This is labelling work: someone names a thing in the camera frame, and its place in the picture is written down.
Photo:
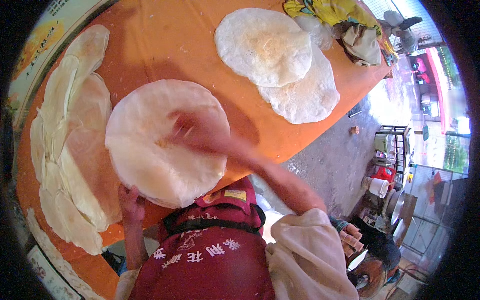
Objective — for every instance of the bundle of pink rolls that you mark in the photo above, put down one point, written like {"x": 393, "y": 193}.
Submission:
{"x": 350, "y": 238}

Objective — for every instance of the round wooden chopping block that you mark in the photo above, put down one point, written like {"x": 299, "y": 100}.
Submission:
{"x": 369, "y": 279}

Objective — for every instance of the person's body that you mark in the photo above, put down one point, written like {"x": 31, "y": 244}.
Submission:
{"x": 210, "y": 262}

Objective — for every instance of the red plastic container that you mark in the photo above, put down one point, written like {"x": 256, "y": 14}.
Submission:
{"x": 384, "y": 173}

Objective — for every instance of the white bucket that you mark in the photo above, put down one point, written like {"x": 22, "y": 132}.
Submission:
{"x": 378, "y": 187}

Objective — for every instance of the person's right hand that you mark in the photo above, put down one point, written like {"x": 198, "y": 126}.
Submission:
{"x": 197, "y": 135}

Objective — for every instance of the person's right fingers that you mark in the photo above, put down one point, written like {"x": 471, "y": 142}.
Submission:
{"x": 180, "y": 127}

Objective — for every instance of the yellow patterned cloth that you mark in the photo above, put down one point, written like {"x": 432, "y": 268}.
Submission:
{"x": 333, "y": 11}

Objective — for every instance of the round stack of flatbreads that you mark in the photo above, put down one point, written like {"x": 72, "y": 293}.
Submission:
{"x": 146, "y": 161}

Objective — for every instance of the clear plastic bag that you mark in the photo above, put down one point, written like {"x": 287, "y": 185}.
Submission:
{"x": 318, "y": 32}

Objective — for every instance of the person's left hand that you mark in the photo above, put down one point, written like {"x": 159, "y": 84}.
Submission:
{"x": 132, "y": 208}

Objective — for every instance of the printed poster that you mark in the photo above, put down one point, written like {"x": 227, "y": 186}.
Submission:
{"x": 41, "y": 45}

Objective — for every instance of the metal wok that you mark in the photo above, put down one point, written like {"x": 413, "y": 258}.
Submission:
{"x": 396, "y": 206}

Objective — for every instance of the pile of folded flatbreads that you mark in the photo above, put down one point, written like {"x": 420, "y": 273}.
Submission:
{"x": 75, "y": 150}

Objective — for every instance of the black metal rack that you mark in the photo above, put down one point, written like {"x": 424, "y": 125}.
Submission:
{"x": 397, "y": 146}

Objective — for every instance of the browned round flatbread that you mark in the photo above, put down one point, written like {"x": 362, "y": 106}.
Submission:
{"x": 262, "y": 45}

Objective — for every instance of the beige cloth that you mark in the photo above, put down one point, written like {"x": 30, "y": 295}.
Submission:
{"x": 362, "y": 45}

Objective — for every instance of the patterned white mat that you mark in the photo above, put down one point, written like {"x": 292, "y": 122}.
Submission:
{"x": 48, "y": 266}

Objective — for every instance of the pale round flatbread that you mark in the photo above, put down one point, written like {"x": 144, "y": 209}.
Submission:
{"x": 311, "y": 93}

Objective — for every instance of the person's left fingers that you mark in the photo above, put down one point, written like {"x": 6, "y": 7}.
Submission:
{"x": 127, "y": 194}

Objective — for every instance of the orange table cloth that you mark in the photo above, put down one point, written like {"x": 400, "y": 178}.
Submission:
{"x": 168, "y": 45}

